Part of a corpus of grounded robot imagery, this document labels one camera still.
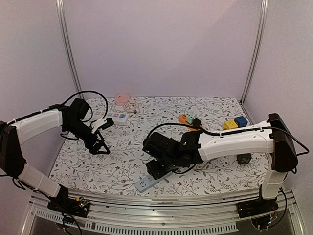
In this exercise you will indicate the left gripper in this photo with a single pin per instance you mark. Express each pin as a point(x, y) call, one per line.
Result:
point(93, 149)

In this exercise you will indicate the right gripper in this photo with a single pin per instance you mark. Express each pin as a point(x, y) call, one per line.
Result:
point(156, 169)

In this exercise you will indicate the blue-grey power strip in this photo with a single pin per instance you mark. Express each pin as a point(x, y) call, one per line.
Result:
point(147, 182)

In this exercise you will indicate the orange power strip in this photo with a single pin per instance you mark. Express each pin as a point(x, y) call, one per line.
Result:
point(182, 120)

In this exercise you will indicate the pink round power strip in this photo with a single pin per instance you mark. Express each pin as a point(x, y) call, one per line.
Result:
point(122, 99)

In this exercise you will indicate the mint green adapter plug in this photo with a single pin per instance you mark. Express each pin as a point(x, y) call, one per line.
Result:
point(189, 118)

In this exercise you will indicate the black charger plug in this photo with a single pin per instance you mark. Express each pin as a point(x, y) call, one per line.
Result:
point(196, 123)

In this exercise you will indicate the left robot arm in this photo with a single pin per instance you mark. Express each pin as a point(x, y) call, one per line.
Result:
point(70, 119)

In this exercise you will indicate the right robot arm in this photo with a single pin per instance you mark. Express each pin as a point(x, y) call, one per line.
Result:
point(198, 145)

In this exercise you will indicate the floral table mat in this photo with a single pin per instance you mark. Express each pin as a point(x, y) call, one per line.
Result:
point(118, 172)

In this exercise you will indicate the yellow cube socket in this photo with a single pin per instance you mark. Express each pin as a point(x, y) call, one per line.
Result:
point(230, 124)

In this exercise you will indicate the dark green cube socket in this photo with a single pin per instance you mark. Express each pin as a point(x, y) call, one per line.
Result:
point(243, 159)

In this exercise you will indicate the blue cube socket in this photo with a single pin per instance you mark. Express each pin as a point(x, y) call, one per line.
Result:
point(241, 121)

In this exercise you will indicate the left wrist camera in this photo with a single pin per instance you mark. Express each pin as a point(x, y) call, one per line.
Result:
point(101, 124)

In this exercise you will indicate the white multi-switch power strip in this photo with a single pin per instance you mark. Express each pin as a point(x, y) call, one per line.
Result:
point(118, 118)

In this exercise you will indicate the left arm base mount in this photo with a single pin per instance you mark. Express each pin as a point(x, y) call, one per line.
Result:
point(76, 207)

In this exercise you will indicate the aluminium front rail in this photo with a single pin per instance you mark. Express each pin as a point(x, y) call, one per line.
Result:
point(214, 214)

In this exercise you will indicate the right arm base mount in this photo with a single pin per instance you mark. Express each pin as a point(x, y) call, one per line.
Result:
point(256, 207)

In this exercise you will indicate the left aluminium post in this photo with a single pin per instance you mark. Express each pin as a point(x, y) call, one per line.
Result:
point(67, 45)

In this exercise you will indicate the aluminium post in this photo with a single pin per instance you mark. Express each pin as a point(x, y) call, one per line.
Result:
point(256, 50)
point(67, 45)

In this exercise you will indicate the right aluminium post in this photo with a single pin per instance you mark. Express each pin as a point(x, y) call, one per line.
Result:
point(256, 50)

